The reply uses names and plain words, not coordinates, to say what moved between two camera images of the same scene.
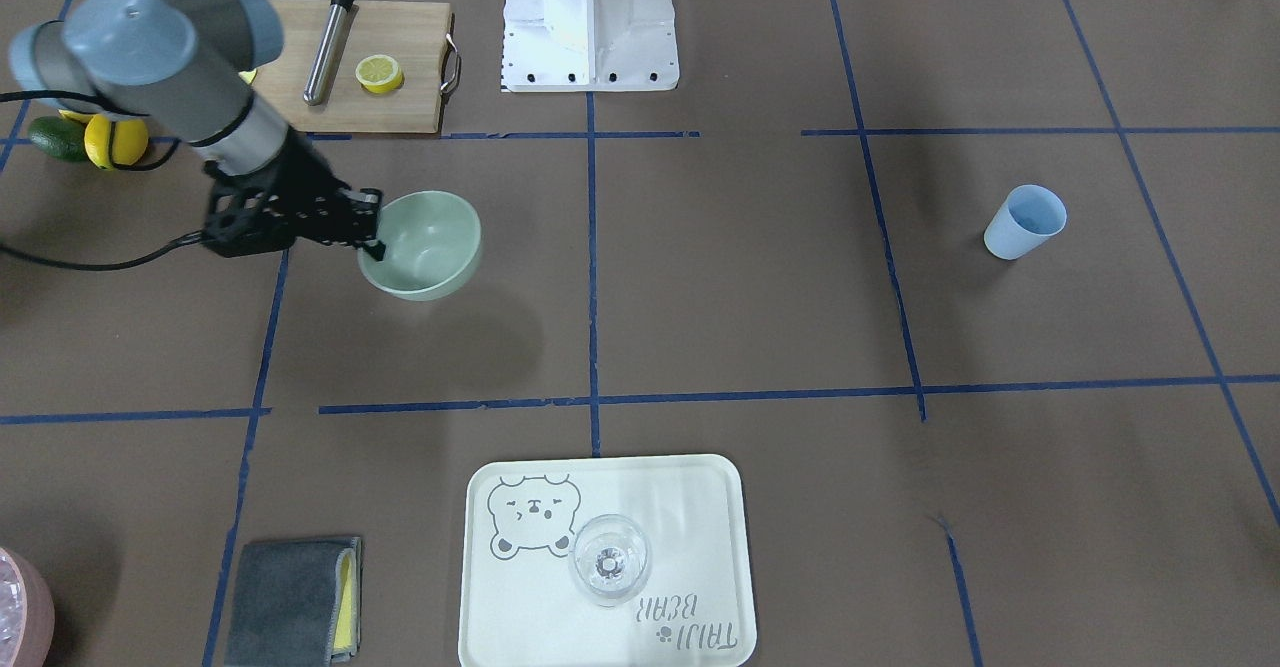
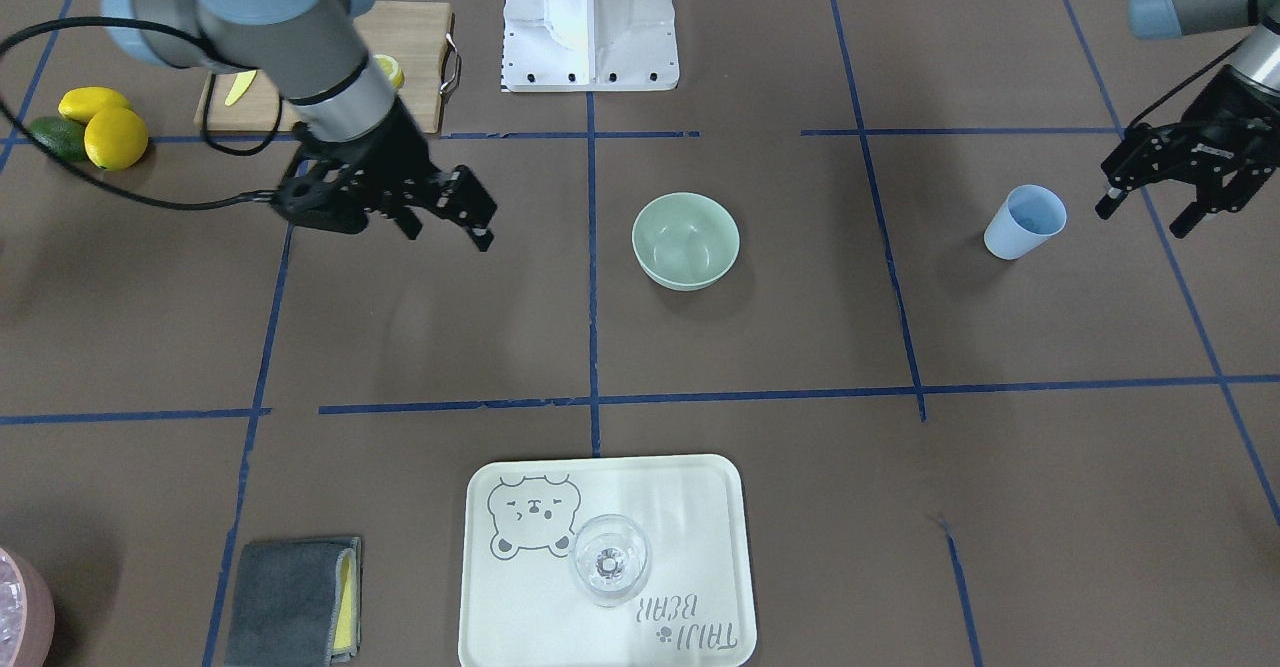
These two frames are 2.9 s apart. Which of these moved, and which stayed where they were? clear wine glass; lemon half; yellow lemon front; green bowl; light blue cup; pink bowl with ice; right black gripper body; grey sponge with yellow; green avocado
Moved: right black gripper body; green bowl
Stayed: lemon half; clear wine glass; grey sponge with yellow; light blue cup; green avocado; pink bowl with ice; yellow lemon front
